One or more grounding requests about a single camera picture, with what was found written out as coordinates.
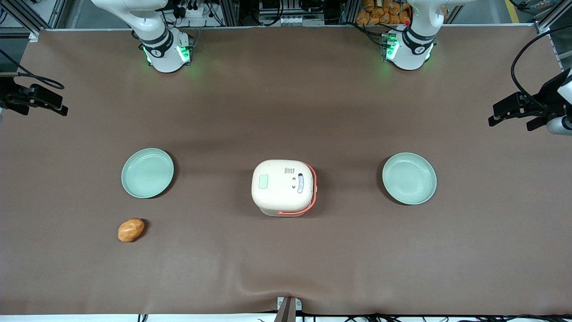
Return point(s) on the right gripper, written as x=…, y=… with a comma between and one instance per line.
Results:
x=10, y=97

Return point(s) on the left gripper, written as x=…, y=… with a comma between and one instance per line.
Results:
x=546, y=95

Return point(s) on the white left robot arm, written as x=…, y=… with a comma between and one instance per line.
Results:
x=413, y=49

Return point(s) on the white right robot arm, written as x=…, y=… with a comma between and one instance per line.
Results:
x=156, y=42

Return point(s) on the pale green round plate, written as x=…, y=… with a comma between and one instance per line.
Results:
x=409, y=179
x=147, y=173

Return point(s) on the orange-brown bread roll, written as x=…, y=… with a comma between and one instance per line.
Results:
x=131, y=230

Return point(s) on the pile of orange breads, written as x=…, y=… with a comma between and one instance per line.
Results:
x=384, y=12

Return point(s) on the white power strip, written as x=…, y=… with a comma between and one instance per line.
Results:
x=193, y=10

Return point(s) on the black electronics box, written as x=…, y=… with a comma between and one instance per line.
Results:
x=290, y=11

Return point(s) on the brown table cover mat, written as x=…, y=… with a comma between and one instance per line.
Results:
x=286, y=259

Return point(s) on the aluminium frame profile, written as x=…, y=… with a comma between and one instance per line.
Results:
x=552, y=15
x=27, y=15

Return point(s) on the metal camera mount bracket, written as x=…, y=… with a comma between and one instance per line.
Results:
x=287, y=309

